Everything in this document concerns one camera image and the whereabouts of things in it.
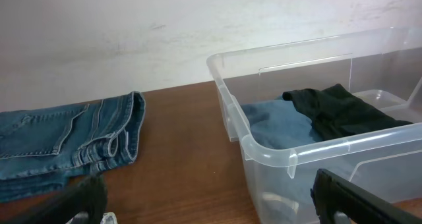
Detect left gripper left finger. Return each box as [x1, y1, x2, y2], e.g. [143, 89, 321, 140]
[6, 174, 107, 224]

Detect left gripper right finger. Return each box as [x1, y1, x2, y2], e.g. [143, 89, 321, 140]
[311, 169, 421, 224]

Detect black garment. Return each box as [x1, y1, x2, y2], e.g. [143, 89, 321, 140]
[282, 84, 410, 140]

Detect teal blue shirt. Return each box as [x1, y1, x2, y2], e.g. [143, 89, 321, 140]
[242, 97, 326, 218]

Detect clear plastic storage container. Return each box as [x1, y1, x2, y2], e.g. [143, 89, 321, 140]
[207, 27, 421, 223]

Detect dark blue folded jeans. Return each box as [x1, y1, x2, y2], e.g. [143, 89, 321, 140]
[1, 91, 146, 202]

